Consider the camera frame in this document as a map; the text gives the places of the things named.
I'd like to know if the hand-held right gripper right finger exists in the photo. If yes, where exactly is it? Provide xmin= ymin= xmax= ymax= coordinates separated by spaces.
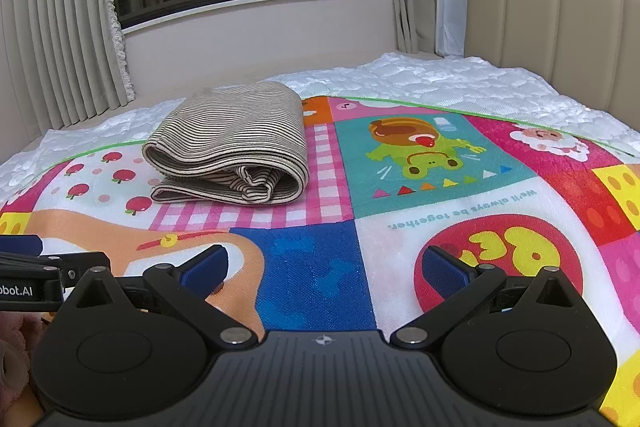
xmin=390 ymin=245 xmax=583 ymax=350

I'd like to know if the pink fuzzy cloth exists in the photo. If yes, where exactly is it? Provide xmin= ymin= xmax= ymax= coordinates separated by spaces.
xmin=0 ymin=309 xmax=51 ymax=413

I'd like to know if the beige pleated curtain with trim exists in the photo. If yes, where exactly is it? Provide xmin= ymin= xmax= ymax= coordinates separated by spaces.
xmin=0 ymin=0 xmax=137 ymax=132

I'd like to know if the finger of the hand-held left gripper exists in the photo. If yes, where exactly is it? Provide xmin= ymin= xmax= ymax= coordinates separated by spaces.
xmin=0 ymin=234 xmax=112 ymax=283

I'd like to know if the beige striped garment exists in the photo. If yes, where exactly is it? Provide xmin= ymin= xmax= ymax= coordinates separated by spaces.
xmin=141 ymin=82 xmax=311 ymax=206

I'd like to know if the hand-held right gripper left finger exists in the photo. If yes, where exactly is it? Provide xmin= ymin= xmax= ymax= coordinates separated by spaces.
xmin=65 ymin=244 xmax=260 ymax=352

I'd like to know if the beige padded headboard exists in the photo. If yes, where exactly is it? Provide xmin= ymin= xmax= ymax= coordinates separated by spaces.
xmin=465 ymin=0 xmax=640 ymax=132

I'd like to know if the colourful cartoon printed blanket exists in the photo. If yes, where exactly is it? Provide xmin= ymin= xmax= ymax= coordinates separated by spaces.
xmin=0 ymin=94 xmax=640 ymax=427

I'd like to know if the white quilted mattress cover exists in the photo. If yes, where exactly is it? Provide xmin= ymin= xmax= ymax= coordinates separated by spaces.
xmin=0 ymin=52 xmax=640 ymax=208

